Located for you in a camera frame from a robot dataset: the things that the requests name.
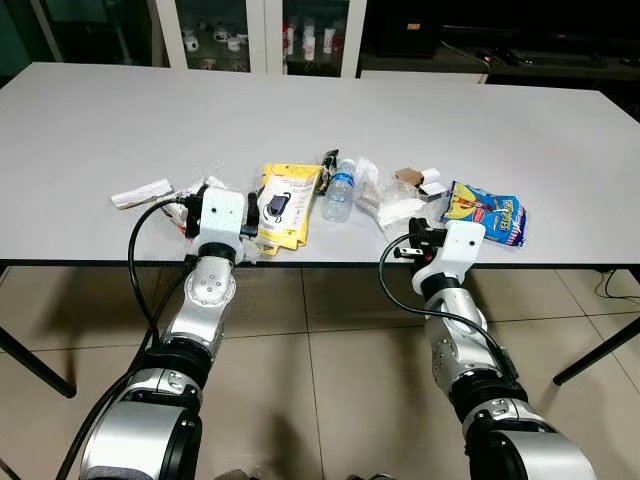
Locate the small white paper scrap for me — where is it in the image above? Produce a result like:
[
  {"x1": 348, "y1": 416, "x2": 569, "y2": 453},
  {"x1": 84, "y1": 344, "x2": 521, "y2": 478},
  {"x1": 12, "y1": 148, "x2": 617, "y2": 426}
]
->
[{"x1": 417, "y1": 169, "x2": 452, "y2": 197}]

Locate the black floor cable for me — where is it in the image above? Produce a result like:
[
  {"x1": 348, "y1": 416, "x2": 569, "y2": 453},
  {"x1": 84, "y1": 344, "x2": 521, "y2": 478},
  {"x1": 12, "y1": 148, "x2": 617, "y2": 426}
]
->
[{"x1": 594, "y1": 265, "x2": 640, "y2": 302}]

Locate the dark snack wrapper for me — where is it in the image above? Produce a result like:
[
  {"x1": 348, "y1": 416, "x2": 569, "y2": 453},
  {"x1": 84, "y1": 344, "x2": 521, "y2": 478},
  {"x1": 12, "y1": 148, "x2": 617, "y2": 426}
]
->
[{"x1": 319, "y1": 149, "x2": 342, "y2": 197}]

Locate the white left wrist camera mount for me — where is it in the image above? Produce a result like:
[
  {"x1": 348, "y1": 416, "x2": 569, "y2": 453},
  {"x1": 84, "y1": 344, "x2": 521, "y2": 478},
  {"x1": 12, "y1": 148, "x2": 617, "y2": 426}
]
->
[{"x1": 196, "y1": 187, "x2": 252, "y2": 247}]

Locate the crumpled clear plastic bag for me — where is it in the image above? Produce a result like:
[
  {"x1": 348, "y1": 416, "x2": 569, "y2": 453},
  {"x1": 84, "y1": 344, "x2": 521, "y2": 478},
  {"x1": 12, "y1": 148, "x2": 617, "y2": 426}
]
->
[{"x1": 351, "y1": 157, "x2": 382, "y2": 212}]

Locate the yellow power bank box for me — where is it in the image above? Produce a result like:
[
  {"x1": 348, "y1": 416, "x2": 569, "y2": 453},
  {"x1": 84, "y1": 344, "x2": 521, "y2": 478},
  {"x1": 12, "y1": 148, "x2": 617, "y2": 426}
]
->
[{"x1": 254, "y1": 163, "x2": 324, "y2": 254}]

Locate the black table leg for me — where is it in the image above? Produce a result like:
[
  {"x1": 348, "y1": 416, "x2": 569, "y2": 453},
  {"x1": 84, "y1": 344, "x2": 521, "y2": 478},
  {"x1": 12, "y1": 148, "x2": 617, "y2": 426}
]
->
[
  {"x1": 0, "y1": 324, "x2": 77, "y2": 399},
  {"x1": 552, "y1": 318, "x2": 640, "y2": 387}
]

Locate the black television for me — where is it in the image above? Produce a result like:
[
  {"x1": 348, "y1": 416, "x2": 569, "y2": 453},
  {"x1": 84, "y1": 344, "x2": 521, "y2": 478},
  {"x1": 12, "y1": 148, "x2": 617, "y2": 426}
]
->
[{"x1": 360, "y1": 0, "x2": 640, "y2": 83}]

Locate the blue snack bag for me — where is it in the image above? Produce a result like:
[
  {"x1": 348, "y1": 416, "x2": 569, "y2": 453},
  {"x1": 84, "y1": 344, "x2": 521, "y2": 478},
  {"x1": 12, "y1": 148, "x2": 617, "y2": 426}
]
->
[{"x1": 439, "y1": 180, "x2": 529, "y2": 249}]

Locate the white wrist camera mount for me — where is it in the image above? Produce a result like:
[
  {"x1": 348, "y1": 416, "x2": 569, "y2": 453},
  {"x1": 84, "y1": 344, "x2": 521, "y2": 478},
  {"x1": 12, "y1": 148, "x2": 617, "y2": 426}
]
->
[
  {"x1": 411, "y1": 219, "x2": 489, "y2": 299},
  {"x1": 196, "y1": 187, "x2": 252, "y2": 247}
]

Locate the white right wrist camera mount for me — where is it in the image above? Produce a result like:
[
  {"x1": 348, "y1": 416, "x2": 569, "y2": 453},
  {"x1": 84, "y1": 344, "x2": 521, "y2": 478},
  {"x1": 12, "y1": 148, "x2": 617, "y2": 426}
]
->
[{"x1": 411, "y1": 219, "x2": 489, "y2": 299}]

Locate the crumpled white tissue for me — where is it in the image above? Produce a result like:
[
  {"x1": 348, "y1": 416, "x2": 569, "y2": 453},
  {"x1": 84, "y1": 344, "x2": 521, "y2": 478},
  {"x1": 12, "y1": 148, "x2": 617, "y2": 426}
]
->
[{"x1": 377, "y1": 197, "x2": 430, "y2": 242}]

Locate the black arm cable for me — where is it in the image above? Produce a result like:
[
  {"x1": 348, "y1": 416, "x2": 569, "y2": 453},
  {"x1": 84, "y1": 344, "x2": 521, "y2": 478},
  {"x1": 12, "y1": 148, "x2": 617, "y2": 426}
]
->
[
  {"x1": 127, "y1": 198, "x2": 201, "y2": 346},
  {"x1": 379, "y1": 234, "x2": 519, "y2": 386}
]

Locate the white glass door cabinet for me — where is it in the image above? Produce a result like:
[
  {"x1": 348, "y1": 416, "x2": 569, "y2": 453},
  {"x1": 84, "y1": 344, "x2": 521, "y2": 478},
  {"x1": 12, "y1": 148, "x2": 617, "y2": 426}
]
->
[{"x1": 150, "y1": 0, "x2": 367, "y2": 80}]

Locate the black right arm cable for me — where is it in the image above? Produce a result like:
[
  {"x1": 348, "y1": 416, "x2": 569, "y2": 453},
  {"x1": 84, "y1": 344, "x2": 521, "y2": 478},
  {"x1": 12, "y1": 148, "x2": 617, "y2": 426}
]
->
[{"x1": 379, "y1": 234, "x2": 519, "y2": 386}]

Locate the long white paper slip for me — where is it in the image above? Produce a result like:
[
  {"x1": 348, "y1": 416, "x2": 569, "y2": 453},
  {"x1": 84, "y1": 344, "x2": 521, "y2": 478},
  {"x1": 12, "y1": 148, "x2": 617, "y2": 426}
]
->
[{"x1": 109, "y1": 179, "x2": 175, "y2": 210}]

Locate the clear plastic water bottle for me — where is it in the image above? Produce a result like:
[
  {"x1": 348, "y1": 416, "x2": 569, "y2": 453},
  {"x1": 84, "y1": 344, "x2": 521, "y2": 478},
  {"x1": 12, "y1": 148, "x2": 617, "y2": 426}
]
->
[{"x1": 321, "y1": 158, "x2": 359, "y2": 224}]

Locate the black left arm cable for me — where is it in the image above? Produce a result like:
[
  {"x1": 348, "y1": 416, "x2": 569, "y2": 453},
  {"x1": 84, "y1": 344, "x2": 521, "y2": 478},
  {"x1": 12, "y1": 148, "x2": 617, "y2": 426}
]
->
[{"x1": 127, "y1": 198, "x2": 201, "y2": 346}]

